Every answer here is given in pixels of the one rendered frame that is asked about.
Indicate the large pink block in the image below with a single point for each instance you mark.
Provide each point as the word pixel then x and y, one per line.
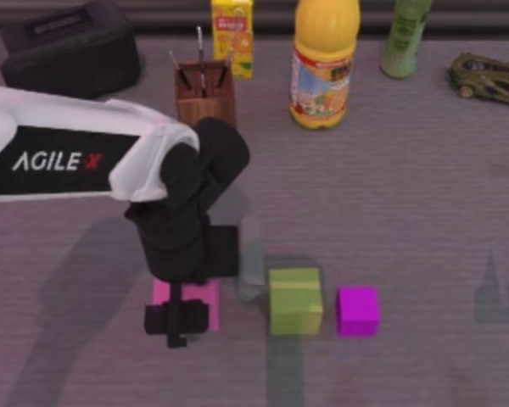
pixel 210 303

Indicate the green cube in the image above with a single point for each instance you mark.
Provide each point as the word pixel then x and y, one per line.
pixel 294 303

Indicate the magenta cube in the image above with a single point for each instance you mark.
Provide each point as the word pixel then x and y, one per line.
pixel 358 311

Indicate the wooden pen holder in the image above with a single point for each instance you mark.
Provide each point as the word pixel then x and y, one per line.
pixel 205 108

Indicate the thin grey pen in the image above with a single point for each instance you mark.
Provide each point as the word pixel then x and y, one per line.
pixel 201 59
pixel 225 68
pixel 180 70

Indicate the yellow juice carton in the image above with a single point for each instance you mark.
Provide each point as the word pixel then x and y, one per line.
pixel 233 38

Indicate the black bag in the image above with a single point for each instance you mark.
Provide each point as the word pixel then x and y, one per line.
pixel 68 55

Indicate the orange juice bottle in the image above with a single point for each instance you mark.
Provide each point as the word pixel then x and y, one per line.
pixel 322 63

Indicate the green plastic bottle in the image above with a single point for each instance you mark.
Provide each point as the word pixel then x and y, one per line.
pixel 403 42

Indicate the olive toy car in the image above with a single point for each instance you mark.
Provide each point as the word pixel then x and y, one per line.
pixel 488 80

